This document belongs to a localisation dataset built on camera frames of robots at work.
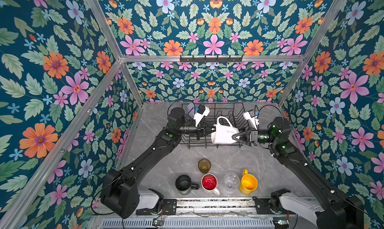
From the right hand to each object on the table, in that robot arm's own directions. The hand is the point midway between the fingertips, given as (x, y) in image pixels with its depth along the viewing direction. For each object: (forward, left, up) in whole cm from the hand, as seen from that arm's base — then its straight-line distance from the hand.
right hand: (233, 137), depth 63 cm
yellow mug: (-10, -11, -31) cm, 35 cm away
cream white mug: (-2, -1, +4) cm, 4 cm away
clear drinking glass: (-8, -2, -32) cm, 33 cm away
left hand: (+3, +6, +3) cm, 8 cm away
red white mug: (-10, +10, -31) cm, 34 cm away
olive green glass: (0, +13, -31) cm, 34 cm away
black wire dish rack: (+40, -9, -27) cm, 49 cm away
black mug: (-10, +24, -31) cm, 40 cm away
